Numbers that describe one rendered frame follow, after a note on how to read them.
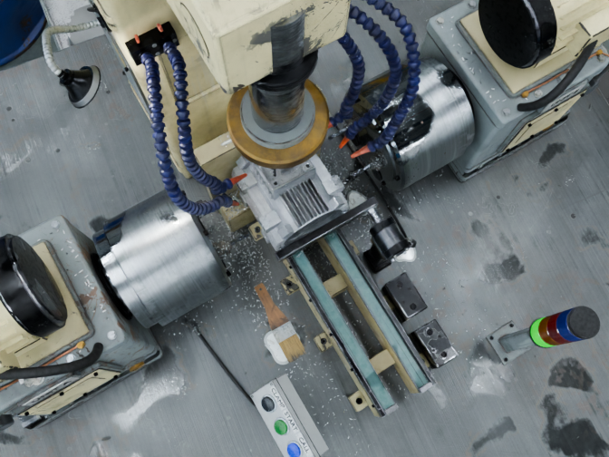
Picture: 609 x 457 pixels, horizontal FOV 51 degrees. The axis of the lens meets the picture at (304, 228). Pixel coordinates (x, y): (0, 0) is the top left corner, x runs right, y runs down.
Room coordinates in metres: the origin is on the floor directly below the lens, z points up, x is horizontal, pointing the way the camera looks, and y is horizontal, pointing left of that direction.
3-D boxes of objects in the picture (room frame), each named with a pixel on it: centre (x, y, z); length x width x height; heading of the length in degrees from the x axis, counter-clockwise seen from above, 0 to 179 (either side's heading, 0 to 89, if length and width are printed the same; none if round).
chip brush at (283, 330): (0.18, 0.05, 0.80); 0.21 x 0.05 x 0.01; 34
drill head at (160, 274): (0.24, 0.33, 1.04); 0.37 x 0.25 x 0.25; 125
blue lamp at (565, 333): (0.18, -0.52, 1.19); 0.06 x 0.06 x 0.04
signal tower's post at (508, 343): (0.18, -0.52, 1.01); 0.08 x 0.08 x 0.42; 35
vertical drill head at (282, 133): (0.48, 0.06, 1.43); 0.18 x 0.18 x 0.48
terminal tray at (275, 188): (0.48, 0.06, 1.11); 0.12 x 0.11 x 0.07; 35
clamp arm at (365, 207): (0.37, -0.05, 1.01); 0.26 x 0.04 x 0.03; 125
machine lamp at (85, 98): (0.50, 0.36, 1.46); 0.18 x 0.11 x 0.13; 35
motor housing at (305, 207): (0.45, 0.04, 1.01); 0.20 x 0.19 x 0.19; 35
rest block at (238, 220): (0.44, 0.17, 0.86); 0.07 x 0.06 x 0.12; 125
